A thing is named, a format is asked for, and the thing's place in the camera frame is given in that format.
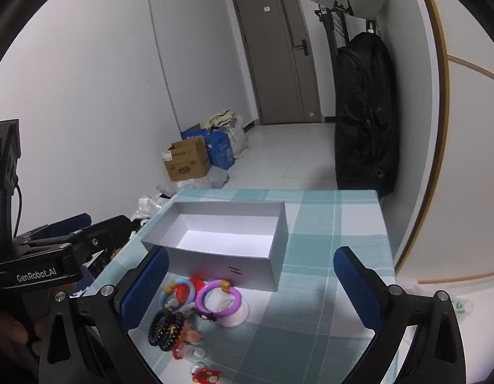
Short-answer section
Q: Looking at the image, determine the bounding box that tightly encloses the left human hand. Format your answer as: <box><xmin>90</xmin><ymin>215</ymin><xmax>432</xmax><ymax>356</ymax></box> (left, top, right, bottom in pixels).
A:
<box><xmin>0</xmin><ymin>312</ymin><xmax>47</xmax><ymax>368</ymax></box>

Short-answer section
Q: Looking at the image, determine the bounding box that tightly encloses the white green plastic bag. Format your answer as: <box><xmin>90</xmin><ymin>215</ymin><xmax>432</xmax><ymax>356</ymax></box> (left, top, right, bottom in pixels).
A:
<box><xmin>406</xmin><ymin>281</ymin><xmax>474</xmax><ymax>321</ymax></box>

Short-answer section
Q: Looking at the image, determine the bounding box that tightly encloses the black coat rack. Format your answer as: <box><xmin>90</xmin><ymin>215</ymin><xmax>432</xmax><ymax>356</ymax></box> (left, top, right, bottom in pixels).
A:
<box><xmin>315</xmin><ymin>5</ymin><xmax>380</xmax><ymax>107</ymax></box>

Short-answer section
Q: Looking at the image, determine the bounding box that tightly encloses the teal plaid tablecloth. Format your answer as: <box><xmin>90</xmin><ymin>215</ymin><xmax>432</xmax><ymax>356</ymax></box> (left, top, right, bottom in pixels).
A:
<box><xmin>88</xmin><ymin>188</ymin><xmax>396</xmax><ymax>384</ymax></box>

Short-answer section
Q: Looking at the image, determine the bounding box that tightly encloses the blue cardboard box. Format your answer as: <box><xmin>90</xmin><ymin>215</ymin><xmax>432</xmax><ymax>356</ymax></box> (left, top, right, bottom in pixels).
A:
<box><xmin>181</xmin><ymin>127</ymin><xmax>235</xmax><ymax>170</ymax></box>

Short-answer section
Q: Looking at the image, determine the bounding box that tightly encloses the brown cardboard box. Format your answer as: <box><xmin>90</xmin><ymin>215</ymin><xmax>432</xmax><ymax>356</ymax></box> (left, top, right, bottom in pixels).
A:
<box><xmin>162</xmin><ymin>136</ymin><xmax>211</xmax><ymax>181</ymax></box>

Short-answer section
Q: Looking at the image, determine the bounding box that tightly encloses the red China flag badge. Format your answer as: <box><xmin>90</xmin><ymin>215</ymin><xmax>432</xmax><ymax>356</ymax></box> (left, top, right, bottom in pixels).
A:
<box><xmin>189</xmin><ymin>277</ymin><xmax>206</xmax><ymax>296</ymax></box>

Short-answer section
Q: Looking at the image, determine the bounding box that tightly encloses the grey cardboard box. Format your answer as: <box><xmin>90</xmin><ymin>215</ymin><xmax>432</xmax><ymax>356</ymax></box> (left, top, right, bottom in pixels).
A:
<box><xmin>141</xmin><ymin>201</ymin><xmax>289</xmax><ymax>292</ymax></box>

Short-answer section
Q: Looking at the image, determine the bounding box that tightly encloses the pink pig keychain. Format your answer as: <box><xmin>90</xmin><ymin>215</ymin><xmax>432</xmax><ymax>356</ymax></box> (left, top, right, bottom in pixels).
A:
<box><xmin>178</xmin><ymin>322</ymin><xmax>203</xmax><ymax>345</ymax></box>

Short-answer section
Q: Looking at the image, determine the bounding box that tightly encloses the purple plastic bracelet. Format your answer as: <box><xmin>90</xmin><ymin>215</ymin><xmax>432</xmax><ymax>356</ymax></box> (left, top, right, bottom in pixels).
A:
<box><xmin>195</xmin><ymin>278</ymin><xmax>244</xmax><ymax>317</ymax></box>

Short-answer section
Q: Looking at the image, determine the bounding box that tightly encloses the red cartoon figure charm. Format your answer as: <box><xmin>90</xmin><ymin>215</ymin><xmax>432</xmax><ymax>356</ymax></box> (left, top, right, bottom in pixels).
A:
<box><xmin>191</xmin><ymin>362</ymin><xmax>221</xmax><ymax>384</ymax></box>

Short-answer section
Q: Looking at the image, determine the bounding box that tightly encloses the black backpack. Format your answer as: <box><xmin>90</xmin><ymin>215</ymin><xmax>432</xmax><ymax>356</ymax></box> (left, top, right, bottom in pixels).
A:
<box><xmin>335</xmin><ymin>32</ymin><xmax>400</xmax><ymax>198</ymax></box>

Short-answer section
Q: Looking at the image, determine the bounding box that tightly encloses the left gripper camera mount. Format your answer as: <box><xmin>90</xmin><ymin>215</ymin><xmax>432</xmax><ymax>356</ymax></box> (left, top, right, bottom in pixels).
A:
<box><xmin>0</xmin><ymin>119</ymin><xmax>21</xmax><ymax>255</ymax></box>

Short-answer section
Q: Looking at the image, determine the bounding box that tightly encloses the brown wooden door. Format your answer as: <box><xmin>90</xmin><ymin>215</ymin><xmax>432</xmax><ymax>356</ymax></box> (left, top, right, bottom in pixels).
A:
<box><xmin>232</xmin><ymin>0</ymin><xmax>322</xmax><ymax>125</ymax></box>

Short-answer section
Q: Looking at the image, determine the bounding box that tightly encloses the grey plastic mailer bag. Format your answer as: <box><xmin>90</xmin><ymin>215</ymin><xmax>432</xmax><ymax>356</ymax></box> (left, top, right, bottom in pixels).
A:
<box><xmin>156</xmin><ymin>165</ymin><xmax>230</xmax><ymax>198</ymax></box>

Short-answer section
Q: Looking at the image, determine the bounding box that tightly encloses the white round badge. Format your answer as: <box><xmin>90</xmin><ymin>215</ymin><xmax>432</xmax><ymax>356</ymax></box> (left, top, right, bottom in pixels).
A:
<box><xmin>213</xmin><ymin>297</ymin><xmax>251</xmax><ymax>328</ymax></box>

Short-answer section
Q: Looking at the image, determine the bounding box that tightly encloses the white bag with cloth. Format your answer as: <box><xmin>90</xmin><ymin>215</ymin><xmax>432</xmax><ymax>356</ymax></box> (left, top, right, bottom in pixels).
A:
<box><xmin>204</xmin><ymin>109</ymin><xmax>248</xmax><ymax>159</ymax></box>

